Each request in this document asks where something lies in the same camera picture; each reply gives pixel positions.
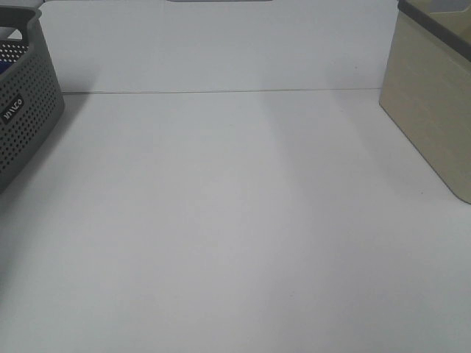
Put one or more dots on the blue towel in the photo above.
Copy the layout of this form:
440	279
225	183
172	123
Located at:
5	64

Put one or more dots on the beige storage box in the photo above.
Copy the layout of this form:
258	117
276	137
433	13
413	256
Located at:
426	86

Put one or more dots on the grey perforated plastic basket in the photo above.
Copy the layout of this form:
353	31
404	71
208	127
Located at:
31	98

